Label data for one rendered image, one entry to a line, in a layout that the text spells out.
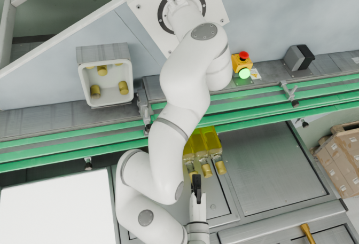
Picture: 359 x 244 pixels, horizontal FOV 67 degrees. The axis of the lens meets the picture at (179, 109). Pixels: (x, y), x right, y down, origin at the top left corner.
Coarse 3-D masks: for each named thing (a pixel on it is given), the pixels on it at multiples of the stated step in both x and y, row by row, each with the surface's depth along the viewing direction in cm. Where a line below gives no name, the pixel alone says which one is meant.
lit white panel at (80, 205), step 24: (24, 192) 106; (48, 192) 107; (72, 192) 108; (96, 192) 109; (0, 216) 100; (24, 216) 101; (48, 216) 102; (72, 216) 103; (96, 216) 103; (0, 240) 96; (24, 240) 96; (48, 240) 97; (72, 240) 98; (96, 240) 99
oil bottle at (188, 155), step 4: (188, 140) 110; (188, 144) 109; (184, 148) 107; (188, 148) 108; (192, 148) 108; (184, 152) 106; (188, 152) 107; (192, 152) 107; (184, 156) 106; (188, 156) 106; (192, 156) 106; (184, 160) 106; (188, 160) 106; (192, 160) 106; (184, 164) 108
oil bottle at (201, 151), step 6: (192, 132) 112; (198, 132) 112; (192, 138) 110; (198, 138) 111; (204, 138) 111; (192, 144) 110; (198, 144) 109; (204, 144) 109; (198, 150) 107; (204, 150) 108; (198, 156) 107; (204, 156) 107
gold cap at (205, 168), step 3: (204, 165) 105; (207, 165) 105; (201, 168) 106; (204, 168) 105; (207, 168) 104; (204, 171) 104; (207, 171) 104; (210, 171) 104; (204, 174) 104; (207, 174) 103; (210, 174) 103; (207, 177) 105
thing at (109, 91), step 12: (108, 60) 89; (120, 60) 89; (84, 72) 94; (96, 72) 100; (108, 72) 102; (120, 72) 103; (84, 84) 94; (96, 84) 105; (108, 84) 107; (132, 84) 100; (108, 96) 106; (120, 96) 107; (132, 96) 105
